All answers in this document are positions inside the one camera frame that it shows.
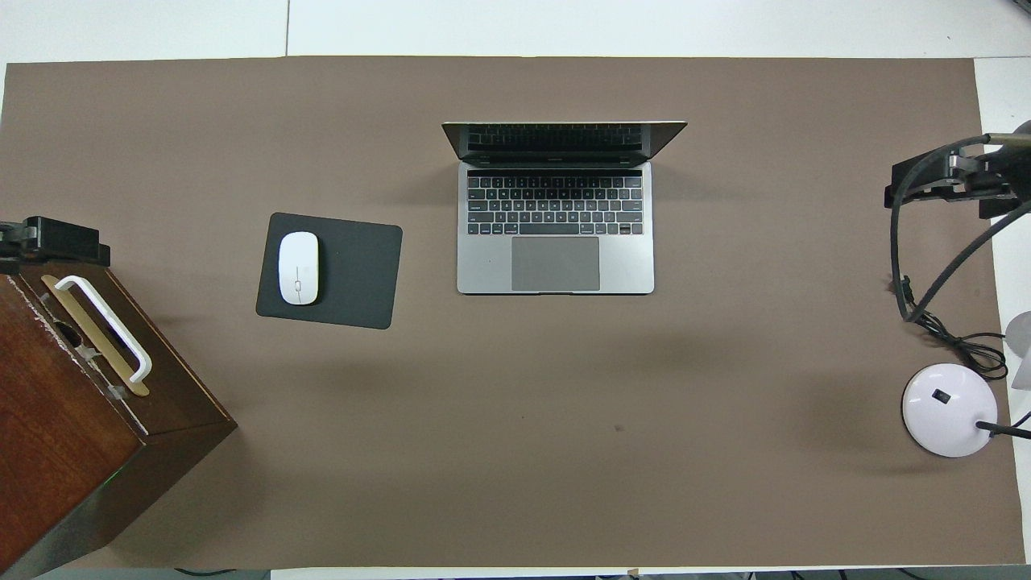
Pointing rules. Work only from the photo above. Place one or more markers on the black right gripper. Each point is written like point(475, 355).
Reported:
point(1007, 165)

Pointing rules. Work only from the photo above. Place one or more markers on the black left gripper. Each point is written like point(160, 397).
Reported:
point(18, 242)

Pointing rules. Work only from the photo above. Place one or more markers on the silver laptop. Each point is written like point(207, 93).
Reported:
point(556, 266)

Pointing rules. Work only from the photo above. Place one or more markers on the dark wooden box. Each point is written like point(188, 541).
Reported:
point(56, 419)

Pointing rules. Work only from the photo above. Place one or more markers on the white desk lamp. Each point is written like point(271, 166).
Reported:
point(946, 407)

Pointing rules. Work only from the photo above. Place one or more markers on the white computer mouse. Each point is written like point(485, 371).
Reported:
point(299, 270)

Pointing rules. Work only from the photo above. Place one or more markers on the black mouse pad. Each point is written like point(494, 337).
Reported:
point(362, 274)

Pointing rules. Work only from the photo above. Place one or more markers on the brown table mat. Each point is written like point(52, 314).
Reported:
point(483, 443)

